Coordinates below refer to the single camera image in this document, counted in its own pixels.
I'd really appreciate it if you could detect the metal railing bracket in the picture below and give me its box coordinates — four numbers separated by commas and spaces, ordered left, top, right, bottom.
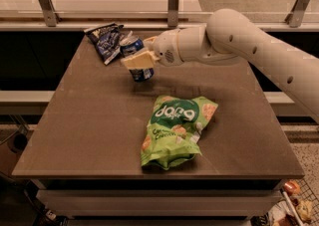
38, 0, 59, 27
167, 0, 179, 27
285, 0, 310, 28

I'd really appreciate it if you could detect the left metal railing bracket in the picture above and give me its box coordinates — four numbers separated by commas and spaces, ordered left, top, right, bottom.
38, 0, 59, 27

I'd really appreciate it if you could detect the blue chip bag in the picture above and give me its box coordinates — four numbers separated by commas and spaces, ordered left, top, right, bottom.
84, 23, 127, 65

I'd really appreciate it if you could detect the middle metal railing bracket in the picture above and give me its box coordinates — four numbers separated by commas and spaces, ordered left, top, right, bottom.
167, 0, 179, 27

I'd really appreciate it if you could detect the right metal railing bracket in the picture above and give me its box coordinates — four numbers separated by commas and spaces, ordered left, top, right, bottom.
285, 0, 310, 28

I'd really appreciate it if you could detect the blue pepsi can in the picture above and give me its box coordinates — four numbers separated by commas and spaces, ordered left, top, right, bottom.
120, 35, 154, 82

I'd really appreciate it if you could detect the wire basket with snacks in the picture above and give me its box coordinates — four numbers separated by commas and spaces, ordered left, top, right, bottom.
259, 179, 319, 226

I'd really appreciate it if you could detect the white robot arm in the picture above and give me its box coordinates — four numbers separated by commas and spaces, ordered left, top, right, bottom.
122, 9, 319, 121

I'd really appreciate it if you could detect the green cracker snack bag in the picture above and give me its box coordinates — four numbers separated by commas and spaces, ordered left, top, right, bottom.
141, 96, 218, 170

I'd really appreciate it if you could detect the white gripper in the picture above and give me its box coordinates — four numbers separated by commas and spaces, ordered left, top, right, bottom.
121, 29, 182, 70

